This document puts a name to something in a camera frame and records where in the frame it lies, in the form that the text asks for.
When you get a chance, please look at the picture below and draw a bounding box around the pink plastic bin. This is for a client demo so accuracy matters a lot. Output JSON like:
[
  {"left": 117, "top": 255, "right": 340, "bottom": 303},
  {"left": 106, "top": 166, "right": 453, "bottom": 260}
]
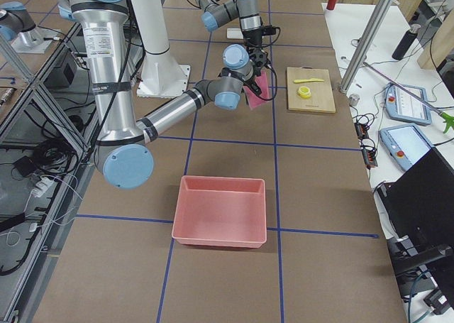
[{"left": 172, "top": 175, "right": 267, "bottom": 248}]

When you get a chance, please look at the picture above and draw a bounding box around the aluminium frame post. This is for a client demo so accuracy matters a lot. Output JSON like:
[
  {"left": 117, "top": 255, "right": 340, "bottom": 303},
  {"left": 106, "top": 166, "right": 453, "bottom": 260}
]
[{"left": 339, "top": 0, "right": 393, "bottom": 94}]

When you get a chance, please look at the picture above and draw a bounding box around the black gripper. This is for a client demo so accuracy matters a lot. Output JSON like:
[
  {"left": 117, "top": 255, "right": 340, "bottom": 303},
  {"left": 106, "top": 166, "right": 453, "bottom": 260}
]
[
  {"left": 243, "top": 25, "right": 279, "bottom": 67},
  {"left": 244, "top": 60, "right": 267, "bottom": 96}
]

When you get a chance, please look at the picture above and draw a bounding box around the small metal cylinder weight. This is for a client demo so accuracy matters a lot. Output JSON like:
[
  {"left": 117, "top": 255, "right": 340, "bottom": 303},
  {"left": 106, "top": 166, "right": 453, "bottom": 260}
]
[{"left": 348, "top": 93, "right": 360, "bottom": 107}]

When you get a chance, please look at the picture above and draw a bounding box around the teach pendant near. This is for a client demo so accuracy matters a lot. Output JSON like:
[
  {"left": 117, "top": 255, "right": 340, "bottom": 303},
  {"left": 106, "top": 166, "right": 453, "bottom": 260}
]
[{"left": 379, "top": 124, "right": 434, "bottom": 171}]

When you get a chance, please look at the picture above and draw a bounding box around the black monitor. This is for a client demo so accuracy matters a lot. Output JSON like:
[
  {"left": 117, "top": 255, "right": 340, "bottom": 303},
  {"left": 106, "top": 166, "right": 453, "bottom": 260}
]
[{"left": 378, "top": 148, "right": 453, "bottom": 247}]

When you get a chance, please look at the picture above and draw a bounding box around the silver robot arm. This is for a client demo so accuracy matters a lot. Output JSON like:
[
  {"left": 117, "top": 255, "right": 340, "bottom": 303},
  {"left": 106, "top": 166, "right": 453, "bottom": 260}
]
[
  {"left": 59, "top": 0, "right": 265, "bottom": 189},
  {"left": 195, "top": 0, "right": 280, "bottom": 74}
]

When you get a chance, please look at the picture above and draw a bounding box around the metal grabber stick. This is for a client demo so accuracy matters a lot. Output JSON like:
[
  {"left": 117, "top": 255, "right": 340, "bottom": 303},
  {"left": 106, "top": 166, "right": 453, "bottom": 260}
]
[{"left": 363, "top": 62, "right": 454, "bottom": 133}]

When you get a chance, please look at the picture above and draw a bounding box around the black water bottle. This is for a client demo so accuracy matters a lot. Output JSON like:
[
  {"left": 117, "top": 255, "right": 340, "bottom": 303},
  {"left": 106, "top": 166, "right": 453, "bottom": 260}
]
[{"left": 392, "top": 23, "right": 421, "bottom": 60}]

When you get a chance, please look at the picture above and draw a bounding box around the teach pendant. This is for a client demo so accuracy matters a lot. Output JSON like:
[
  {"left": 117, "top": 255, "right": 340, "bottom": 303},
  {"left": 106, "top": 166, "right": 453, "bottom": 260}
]
[
  {"left": 384, "top": 83, "right": 432, "bottom": 126},
  {"left": 379, "top": 124, "right": 434, "bottom": 171}
]

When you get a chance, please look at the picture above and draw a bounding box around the bamboo cutting board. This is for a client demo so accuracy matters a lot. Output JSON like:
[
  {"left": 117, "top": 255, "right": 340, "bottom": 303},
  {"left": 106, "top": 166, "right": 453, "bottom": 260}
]
[{"left": 286, "top": 67, "right": 336, "bottom": 114}]

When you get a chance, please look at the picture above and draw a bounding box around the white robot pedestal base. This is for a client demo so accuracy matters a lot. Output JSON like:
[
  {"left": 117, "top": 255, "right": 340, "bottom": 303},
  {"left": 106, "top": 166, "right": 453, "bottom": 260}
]
[{"left": 131, "top": 0, "right": 191, "bottom": 98}]

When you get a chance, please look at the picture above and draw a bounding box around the teach pendant far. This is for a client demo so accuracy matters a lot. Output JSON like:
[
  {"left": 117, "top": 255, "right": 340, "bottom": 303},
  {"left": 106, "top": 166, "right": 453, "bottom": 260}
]
[{"left": 384, "top": 83, "right": 432, "bottom": 126}]

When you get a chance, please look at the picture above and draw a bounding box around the yellow lemon slice toy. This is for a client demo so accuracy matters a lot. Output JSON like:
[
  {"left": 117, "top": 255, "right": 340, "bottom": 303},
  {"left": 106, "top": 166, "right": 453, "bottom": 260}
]
[{"left": 297, "top": 86, "right": 311, "bottom": 99}]

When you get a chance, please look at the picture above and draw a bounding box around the yellow plastic knife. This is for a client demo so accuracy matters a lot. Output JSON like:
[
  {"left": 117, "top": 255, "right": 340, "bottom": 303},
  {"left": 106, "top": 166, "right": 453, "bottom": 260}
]
[{"left": 293, "top": 77, "right": 325, "bottom": 84}]

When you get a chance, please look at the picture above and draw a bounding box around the magenta wiping cloth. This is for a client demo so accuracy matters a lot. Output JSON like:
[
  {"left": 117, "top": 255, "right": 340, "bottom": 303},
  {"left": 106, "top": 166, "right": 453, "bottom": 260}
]
[{"left": 244, "top": 72, "right": 272, "bottom": 111}]

